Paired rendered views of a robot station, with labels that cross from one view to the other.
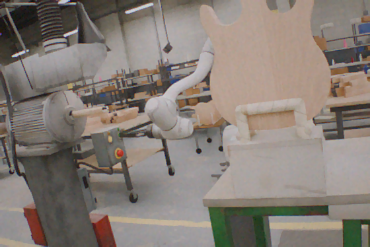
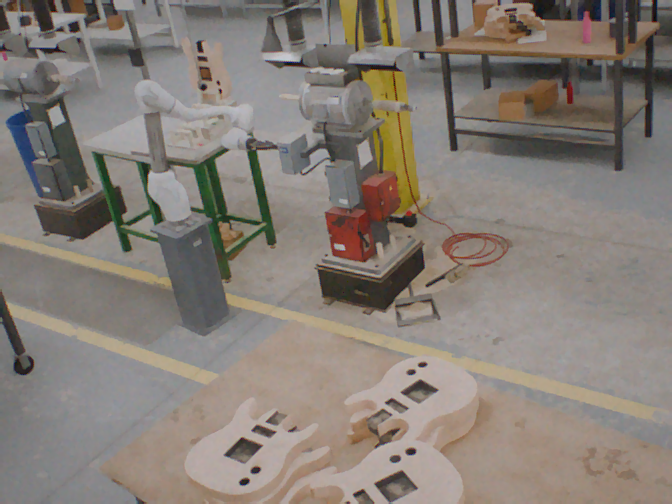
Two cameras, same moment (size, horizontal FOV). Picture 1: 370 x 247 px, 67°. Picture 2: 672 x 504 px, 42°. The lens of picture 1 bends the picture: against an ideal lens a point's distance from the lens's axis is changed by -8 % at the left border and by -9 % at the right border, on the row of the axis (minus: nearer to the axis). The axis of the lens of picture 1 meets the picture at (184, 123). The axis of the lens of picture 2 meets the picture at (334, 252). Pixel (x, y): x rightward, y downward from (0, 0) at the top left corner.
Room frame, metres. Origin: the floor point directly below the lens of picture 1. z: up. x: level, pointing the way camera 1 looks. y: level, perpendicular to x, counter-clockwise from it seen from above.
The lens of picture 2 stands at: (6.27, 1.73, 2.92)
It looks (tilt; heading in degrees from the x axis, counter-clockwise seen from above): 29 degrees down; 194
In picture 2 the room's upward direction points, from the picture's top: 10 degrees counter-clockwise
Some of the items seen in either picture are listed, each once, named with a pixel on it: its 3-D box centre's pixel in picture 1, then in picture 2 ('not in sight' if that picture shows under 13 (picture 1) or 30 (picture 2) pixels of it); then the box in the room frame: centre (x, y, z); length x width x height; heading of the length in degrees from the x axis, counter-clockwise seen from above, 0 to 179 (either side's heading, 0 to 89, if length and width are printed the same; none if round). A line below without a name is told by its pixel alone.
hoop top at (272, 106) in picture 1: (268, 107); not in sight; (0.82, -0.24, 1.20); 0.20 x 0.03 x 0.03; 63
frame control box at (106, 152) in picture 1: (99, 152); (306, 157); (1.68, 0.51, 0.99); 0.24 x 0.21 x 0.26; 64
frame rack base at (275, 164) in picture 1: (279, 162); (217, 114); (0.86, -0.26, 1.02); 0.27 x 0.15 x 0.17; 64
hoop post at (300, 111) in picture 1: (300, 120); not in sight; (0.78, -0.32, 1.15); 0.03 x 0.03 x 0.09
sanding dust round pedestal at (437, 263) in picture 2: not in sight; (376, 255); (1.18, 0.74, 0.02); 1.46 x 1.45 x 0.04; 64
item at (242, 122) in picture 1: (242, 126); not in sight; (0.86, -0.17, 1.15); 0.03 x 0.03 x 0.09
